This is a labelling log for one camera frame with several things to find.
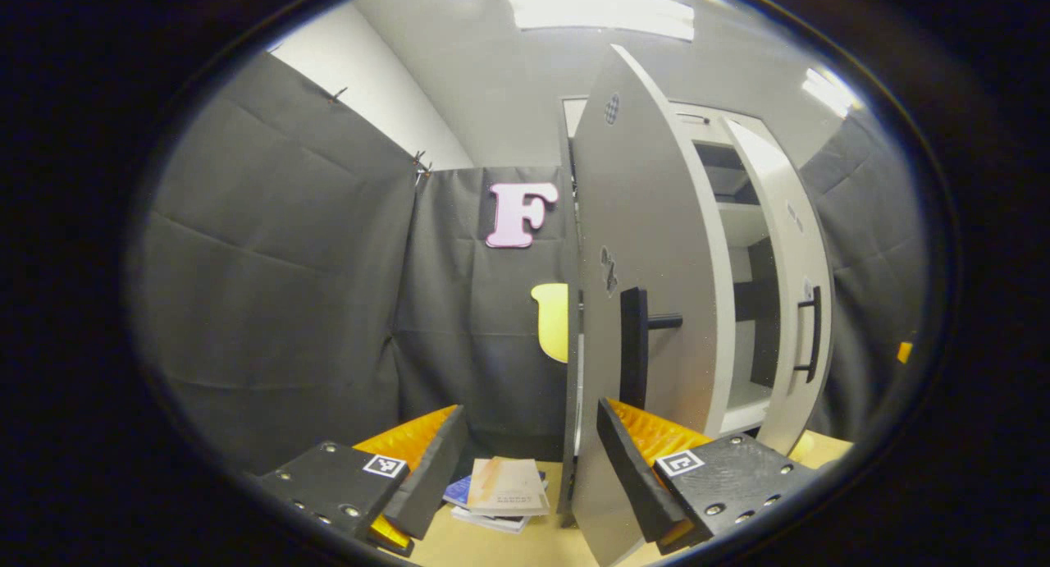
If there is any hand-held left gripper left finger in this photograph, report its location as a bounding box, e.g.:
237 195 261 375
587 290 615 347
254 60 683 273
250 404 468 558

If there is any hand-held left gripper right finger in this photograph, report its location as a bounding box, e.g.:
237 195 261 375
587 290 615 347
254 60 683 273
596 397 821 556

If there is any grey cabinet door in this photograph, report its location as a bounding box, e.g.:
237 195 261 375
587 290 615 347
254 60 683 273
564 43 737 567
720 116 835 457

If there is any grey open cabinet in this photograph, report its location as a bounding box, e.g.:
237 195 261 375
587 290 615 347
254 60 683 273
562 98 821 437

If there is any black backdrop cloth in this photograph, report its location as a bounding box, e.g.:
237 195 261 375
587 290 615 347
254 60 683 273
131 50 932 473

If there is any ceiling light panel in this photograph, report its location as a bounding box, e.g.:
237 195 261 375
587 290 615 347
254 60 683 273
502 0 696 43
802 65 862 118

